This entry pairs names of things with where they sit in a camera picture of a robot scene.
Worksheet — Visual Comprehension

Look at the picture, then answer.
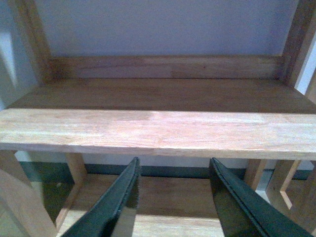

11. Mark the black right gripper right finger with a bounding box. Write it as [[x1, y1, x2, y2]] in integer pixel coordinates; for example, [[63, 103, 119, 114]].
[[209, 158, 311, 237]]

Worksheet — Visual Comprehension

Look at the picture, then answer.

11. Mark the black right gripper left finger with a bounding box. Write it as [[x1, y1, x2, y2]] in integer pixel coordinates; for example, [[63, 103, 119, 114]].
[[62, 157, 141, 237]]

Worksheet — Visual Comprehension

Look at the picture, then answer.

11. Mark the right wooden shelf unit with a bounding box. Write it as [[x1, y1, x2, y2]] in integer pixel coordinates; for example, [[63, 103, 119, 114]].
[[266, 71, 316, 218]]

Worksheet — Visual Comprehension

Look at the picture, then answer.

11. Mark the wooden shelf unit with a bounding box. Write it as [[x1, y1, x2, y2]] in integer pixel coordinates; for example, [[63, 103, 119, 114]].
[[266, 71, 316, 218], [0, 0, 316, 237]]

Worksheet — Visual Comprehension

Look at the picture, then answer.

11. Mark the left wooden shelf unit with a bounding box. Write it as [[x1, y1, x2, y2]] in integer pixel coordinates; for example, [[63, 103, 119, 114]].
[[0, 0, 316, 237]]

